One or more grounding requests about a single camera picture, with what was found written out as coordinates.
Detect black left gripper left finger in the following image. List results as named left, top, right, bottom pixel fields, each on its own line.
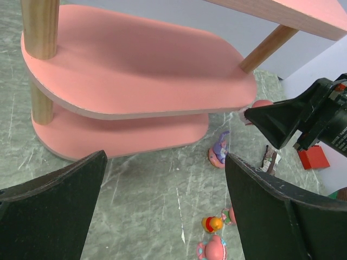
left=1, top=151, right=107, bottom=259

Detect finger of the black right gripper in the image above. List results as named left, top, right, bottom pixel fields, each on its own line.
left=245, top=90, right=314, bottom=149

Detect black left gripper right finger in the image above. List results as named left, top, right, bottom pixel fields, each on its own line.
left=225, top=153, right=346, bottom=259

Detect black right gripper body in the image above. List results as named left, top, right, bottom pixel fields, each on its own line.
left=294, top=73, right=346, bottom=156

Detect pink white frilly toy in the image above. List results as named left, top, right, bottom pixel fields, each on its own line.
left=238, top=100, right=273, bottom=126

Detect orange bear toy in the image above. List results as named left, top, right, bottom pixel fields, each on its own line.
left=201, top=216, right=223, bottom=233

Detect pink cloud toy blue bows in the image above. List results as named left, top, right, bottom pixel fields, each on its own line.
left=196, top=235, right=227, bottom=260

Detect pink cup toy yellow top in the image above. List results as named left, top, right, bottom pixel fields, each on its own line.
left=221, top=207, right=236, bottom=225

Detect pink three-tier wooden shelf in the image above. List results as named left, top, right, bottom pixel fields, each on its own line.
left=21, top=1, right=346, bottom=160

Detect brown chocolate bar wrapper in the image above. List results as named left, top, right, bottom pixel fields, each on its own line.
left=260, top=145, right=281, bottom=176

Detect red box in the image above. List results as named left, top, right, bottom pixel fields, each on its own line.
left=298, top=145, right=330, bottom=170

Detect green brown tape roll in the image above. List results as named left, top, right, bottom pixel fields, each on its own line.
left=328, top=187, right=347, bottom=201

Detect purple bunny on pink base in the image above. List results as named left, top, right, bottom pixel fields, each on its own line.
left=208, top=131, right=230, bottom=168

